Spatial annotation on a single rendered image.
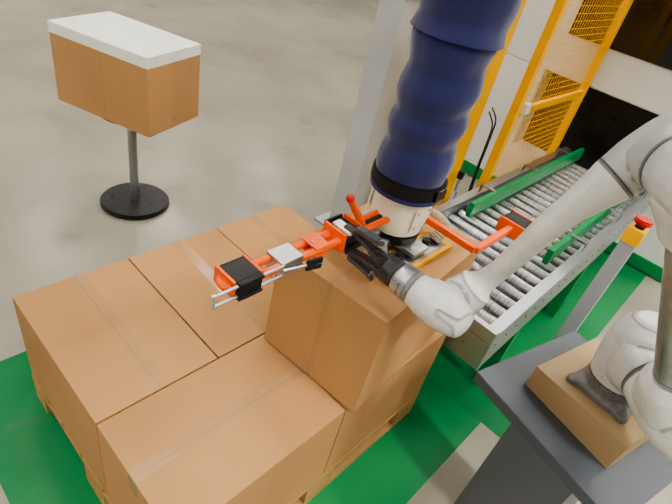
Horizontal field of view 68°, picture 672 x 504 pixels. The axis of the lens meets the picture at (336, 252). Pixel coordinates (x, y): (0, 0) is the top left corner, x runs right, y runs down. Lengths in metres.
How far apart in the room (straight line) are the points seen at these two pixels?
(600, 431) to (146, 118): 2.30
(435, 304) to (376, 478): 1.13
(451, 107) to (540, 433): 0.92
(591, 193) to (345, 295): 0.66
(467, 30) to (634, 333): 0.85
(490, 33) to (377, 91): 1.65
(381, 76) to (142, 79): 1.22
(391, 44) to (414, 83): 1.50
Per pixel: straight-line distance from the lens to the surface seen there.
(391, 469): 2.21
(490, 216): 2.92
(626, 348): 1.48
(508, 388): 1.62
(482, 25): 1.26
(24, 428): 2.28
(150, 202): 3.30
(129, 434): 1.54
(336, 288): 1.38
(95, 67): 2.84
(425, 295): 1.19
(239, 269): 1.14
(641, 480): 1.66
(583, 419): 1.58
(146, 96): 2.65
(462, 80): 1.30
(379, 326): 1.34
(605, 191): 1.12
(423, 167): 1.36
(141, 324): 1.79
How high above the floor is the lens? 1.84
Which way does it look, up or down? 36 degrees down
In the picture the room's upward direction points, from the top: 14 degrees clockwise
